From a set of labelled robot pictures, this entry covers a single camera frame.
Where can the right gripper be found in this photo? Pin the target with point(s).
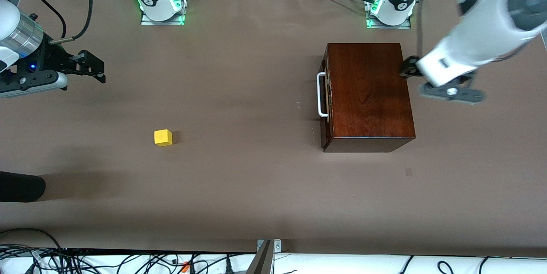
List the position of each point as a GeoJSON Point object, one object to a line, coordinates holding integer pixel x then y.
{"type": "Point", "coordinates": [52, 58]}

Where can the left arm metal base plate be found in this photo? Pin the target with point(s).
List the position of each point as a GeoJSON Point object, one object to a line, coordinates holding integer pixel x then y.
{"type": "Point", "coordinates": [406, 25]}

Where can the brown table cover sheet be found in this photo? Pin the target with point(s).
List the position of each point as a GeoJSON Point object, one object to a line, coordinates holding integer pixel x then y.
{"type": "Point", "coordinates": [256, 180]}

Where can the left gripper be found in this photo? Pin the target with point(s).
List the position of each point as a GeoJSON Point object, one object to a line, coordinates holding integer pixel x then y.
{"type": "Point", "coordinates": [409, 67]}

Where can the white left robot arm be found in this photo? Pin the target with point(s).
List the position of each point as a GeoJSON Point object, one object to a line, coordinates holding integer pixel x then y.
{"type": "Point", "coordinates": [491, 4]}

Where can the dark wooden drawer cabinet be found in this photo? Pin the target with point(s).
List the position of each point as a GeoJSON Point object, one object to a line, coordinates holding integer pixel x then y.
{"type": "Point", "coordinates": [367, 94]}

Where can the yellow cube block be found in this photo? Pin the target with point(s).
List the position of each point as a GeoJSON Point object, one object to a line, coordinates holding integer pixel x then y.
{"type": "Point", "coordinates": [163, 138]}

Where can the grey metal camera pole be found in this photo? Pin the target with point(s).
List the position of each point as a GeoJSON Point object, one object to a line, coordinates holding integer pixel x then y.
{"type": "Point", "coordinates": [261, 263]}

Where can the black cylindrical object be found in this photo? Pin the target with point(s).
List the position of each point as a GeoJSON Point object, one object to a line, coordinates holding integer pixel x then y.
{"type": "Point", "coordinates": [21, 186]}

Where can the silver corner bracket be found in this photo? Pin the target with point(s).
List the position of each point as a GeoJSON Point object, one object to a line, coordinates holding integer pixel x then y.
{"type": "Point", "coordinates": [277, 246]}

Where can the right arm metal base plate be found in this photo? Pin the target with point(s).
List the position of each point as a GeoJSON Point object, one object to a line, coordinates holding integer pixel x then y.
{"type": "Point", "coordinates": [147, 21]}

